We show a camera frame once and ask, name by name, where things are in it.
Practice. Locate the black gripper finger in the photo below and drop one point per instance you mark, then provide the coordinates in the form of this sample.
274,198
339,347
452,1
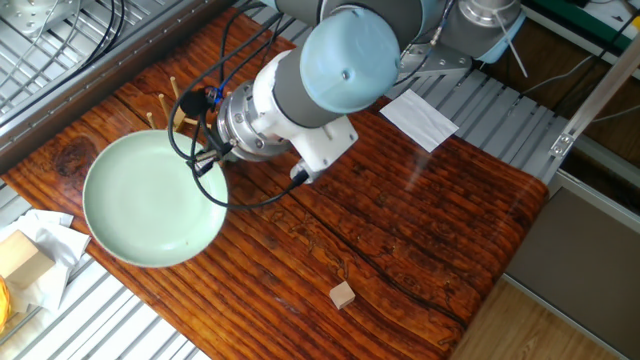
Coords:
204,169

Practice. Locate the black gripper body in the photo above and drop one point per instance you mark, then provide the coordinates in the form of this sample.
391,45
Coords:
211,131

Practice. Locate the pale green round plate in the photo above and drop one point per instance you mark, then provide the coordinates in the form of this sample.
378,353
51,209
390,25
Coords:
145,200

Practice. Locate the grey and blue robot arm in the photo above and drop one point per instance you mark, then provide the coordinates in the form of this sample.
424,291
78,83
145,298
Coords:
350,60

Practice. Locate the wooden peg dish rack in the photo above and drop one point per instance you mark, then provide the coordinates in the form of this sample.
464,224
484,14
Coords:
177,117

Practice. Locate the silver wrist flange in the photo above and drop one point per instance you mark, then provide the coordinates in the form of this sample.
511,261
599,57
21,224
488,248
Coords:
245,125

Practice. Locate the crumpled white cloth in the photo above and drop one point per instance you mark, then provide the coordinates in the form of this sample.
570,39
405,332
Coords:
55,245

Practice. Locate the small wooden cube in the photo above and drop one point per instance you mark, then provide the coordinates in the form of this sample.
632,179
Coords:
342,296

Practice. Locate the wood grain table mat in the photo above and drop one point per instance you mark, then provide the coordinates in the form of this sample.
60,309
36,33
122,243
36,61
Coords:
400,210

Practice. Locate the large wooden block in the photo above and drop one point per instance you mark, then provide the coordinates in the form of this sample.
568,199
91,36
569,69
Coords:
22,260

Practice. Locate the white paper sheet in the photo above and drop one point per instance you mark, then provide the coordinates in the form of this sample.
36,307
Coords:
417,120

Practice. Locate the silver screwed metal plate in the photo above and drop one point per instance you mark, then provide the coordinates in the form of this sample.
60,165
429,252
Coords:
30,15

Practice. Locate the yellow object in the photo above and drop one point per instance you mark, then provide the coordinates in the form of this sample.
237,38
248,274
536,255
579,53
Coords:
4,305

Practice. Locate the grey board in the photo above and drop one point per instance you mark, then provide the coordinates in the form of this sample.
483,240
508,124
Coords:
590,270

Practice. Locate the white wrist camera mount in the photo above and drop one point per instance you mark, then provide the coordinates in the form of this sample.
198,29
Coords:
325,145

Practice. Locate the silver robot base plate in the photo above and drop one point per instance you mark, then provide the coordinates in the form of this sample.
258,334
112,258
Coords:
440,65

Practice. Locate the aluminium frame post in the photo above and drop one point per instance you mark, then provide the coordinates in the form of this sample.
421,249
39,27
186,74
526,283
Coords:
595,95

